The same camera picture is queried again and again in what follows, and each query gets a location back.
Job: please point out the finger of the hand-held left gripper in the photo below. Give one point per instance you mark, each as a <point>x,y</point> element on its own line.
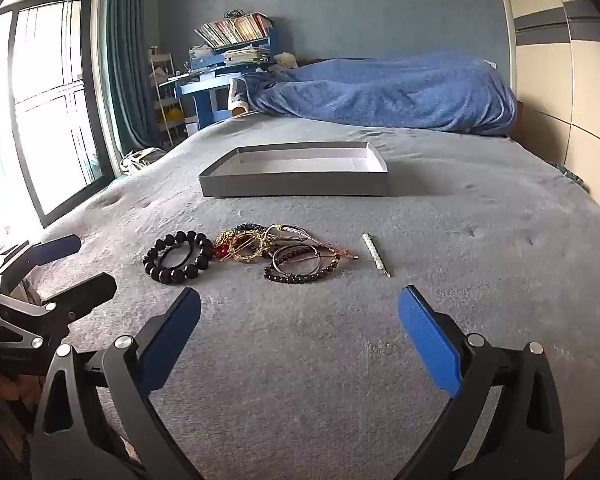
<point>87,294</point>
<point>55,251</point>

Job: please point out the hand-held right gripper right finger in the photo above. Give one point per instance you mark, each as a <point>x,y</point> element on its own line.
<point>427,340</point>

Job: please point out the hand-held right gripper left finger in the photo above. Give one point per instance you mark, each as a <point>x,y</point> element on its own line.
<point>172,340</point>

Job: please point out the pearl hair pin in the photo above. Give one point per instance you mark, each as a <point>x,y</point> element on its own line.
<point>375,255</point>

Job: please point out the round gold hair clip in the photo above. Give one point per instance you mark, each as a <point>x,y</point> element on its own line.
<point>240,256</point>

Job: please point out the grey shallow cardboard tray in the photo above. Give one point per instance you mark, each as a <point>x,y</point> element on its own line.
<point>290,182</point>

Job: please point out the person's left hand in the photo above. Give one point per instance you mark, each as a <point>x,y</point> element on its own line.
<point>2,385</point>

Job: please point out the white bag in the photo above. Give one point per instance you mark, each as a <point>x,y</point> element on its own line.
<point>140,158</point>

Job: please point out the black framed window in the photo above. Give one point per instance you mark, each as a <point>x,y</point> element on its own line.
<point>87,110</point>

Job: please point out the yellow round item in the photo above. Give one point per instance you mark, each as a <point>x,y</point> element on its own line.
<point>174,115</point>

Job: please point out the white storage rack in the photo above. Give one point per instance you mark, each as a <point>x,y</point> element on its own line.
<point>167,105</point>

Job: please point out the teal curtain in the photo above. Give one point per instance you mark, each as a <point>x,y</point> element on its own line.
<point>127,60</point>

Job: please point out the blue desk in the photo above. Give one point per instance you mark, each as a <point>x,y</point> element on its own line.
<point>205,95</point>

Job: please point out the blue fleece blanket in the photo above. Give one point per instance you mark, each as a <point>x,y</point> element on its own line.
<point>380,90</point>

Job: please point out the stack of papers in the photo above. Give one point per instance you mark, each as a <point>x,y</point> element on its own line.
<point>240,55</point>

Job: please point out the row of books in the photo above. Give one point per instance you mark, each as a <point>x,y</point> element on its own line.
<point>235,30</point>

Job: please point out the beige wardrobe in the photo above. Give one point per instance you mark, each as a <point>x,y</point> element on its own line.
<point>580,85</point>

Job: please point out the white plush toy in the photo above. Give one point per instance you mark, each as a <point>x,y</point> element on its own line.
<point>285,61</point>

